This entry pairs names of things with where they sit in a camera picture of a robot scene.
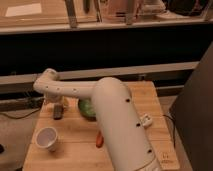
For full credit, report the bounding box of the dark grey eraser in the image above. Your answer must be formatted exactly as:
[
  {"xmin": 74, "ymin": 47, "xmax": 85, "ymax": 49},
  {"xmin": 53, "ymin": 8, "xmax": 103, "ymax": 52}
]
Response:
[{"xmin": 53, "ymin": 104, "xmax": 64, "ymax": 120}]

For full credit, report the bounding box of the red carrot toy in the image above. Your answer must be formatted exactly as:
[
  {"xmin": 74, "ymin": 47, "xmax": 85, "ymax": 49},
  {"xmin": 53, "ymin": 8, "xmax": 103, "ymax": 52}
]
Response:
[{"xmin": 96, "ymin": 131, "xmax": 104, "ymax": 148}]

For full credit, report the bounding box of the green ceramic bowl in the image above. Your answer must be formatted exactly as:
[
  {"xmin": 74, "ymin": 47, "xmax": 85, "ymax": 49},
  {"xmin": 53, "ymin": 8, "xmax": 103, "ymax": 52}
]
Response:
[{"xmin": 78, "ymin": 99, "xmax": 96, "ymax": 120}]

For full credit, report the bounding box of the white plastic bottle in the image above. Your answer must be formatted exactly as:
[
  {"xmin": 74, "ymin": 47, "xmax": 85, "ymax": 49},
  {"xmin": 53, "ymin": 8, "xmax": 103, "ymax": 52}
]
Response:
[{"xmin": 140, "ymin": 114, "xmax": 153, "ymax": 128}]

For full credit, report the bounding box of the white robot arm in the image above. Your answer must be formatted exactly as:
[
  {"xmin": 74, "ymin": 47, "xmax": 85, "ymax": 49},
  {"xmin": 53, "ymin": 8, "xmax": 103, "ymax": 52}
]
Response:
[{"xmin": 33, "ymin": 68, "xmax": 163, "ymax": 171}]

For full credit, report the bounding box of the black cable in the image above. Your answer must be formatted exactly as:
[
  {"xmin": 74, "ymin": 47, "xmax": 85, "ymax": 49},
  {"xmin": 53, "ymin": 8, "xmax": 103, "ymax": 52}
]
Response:
[{"xmin": 0, "ymin": 108, "xmax": 42, "ymax": 121}]

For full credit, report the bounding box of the white paper sheet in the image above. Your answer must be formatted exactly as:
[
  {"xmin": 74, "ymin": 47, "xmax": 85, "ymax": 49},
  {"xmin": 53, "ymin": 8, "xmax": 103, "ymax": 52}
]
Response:
[{"xmin": 5, "ymin": 3, "xmax": 42, "ymax": 17}]

